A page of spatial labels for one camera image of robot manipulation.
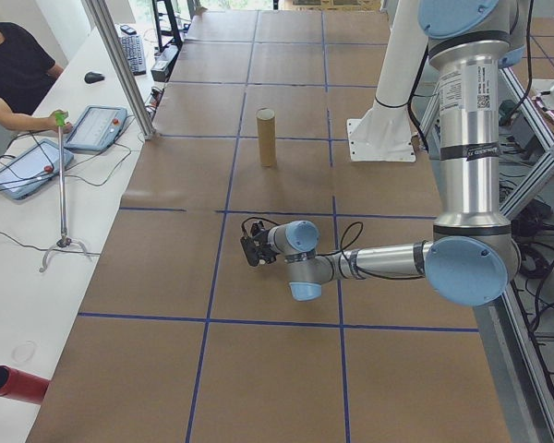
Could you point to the red tube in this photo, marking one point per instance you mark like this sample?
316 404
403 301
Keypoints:
16 384

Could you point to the brown cardboard tube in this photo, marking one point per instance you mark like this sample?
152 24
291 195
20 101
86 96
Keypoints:
266 138

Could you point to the black computer mouse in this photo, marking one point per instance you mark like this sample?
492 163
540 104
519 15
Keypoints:
93 77

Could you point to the person in black shirt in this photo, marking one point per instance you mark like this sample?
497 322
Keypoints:
9 60

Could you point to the aluminium profile post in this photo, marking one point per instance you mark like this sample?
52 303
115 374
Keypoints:
124 69

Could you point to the person's bare forearm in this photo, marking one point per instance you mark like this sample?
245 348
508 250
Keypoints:
18 121

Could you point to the small silver box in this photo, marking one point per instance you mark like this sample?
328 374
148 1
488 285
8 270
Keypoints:
164 64

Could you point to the small black handset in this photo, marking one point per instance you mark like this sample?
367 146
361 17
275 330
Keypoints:
128 30

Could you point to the white desk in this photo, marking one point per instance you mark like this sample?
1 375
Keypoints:
32 295

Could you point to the blue grey teach pendant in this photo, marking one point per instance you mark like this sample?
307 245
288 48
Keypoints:
27 168
97 129

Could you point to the black computer keyboard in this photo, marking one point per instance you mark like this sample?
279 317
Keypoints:
133 53

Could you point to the black metal rack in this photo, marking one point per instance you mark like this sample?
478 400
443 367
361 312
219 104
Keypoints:
168 23

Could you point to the white square base plate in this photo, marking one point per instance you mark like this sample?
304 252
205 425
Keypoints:
551 94

